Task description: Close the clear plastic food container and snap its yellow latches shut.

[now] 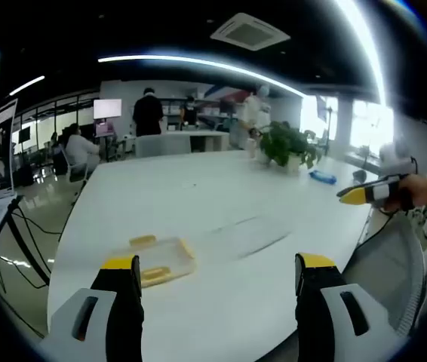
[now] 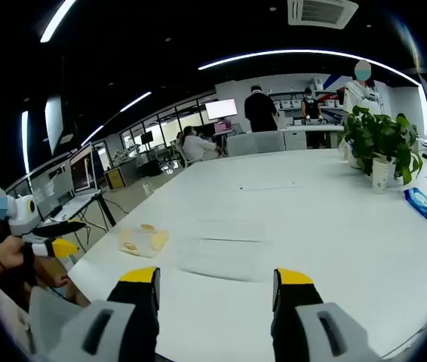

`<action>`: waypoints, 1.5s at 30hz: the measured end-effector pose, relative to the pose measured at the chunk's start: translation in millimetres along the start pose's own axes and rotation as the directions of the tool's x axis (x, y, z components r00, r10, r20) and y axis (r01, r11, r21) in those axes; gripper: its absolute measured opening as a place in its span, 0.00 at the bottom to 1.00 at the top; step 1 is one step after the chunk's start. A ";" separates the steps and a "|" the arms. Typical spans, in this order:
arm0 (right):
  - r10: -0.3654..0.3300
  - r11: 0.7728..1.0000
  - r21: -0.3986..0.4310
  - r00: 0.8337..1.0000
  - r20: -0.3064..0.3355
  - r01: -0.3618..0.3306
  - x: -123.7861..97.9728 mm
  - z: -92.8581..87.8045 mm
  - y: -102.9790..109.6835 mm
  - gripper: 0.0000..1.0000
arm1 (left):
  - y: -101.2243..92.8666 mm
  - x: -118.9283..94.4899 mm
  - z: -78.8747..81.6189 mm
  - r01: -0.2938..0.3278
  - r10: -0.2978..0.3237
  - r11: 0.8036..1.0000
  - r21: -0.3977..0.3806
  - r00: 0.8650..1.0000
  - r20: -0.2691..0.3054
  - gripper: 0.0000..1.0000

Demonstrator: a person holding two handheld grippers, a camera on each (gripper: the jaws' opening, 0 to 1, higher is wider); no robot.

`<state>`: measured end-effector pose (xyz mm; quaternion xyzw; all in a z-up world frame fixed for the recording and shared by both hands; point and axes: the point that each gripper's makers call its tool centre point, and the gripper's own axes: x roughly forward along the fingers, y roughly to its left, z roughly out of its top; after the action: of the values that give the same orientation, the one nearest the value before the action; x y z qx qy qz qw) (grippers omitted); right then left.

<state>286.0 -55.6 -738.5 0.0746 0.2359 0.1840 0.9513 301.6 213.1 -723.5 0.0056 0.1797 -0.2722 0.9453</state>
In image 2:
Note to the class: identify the green potted plant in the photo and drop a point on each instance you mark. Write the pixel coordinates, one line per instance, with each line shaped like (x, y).
(381, 135)

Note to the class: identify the wall monitor screen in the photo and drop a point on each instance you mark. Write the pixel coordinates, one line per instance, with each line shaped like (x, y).
(221, 109)

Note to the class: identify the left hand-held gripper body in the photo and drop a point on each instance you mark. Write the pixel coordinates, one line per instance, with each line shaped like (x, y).
(21, 215)

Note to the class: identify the white chair back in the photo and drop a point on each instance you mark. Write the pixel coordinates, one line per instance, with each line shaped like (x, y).
(255, 143)

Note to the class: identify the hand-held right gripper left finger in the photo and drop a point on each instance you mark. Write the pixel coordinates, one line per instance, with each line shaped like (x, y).
(130, 320)

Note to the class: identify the silver laptop on stand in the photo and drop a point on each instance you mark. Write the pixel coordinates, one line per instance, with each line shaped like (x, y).
(81, 173)

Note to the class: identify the blue wet wipes pack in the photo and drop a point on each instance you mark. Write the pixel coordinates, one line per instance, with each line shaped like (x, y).
(421, 203)

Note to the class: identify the white paper cup pot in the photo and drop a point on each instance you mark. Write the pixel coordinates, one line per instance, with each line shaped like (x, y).
(382, 175)

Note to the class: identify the ceiling air conditioner vent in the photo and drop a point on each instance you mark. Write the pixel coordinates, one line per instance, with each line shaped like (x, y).
(323, 13)

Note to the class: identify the short ceiling light strip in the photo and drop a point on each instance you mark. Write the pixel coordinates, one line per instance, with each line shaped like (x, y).
(135, 102)

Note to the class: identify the person's left hand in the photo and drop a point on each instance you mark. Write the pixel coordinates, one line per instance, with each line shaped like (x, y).
(6, 256)

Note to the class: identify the person's white shirt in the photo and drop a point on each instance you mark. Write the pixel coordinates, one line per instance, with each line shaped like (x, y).
(0, 313)

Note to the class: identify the yellow box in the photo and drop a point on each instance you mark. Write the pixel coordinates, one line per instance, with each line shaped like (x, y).
(114, 178)

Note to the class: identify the black stand legs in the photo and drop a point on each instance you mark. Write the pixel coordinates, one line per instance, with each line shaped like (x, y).
(106, 209)

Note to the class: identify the long curved ceiling light strip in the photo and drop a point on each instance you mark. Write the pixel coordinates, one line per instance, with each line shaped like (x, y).
(311, 53)

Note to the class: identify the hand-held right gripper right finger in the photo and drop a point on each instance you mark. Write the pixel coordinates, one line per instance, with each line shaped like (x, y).
(296, 320)

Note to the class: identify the clear plastic container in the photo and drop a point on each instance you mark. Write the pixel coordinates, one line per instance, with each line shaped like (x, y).
(143, 241)

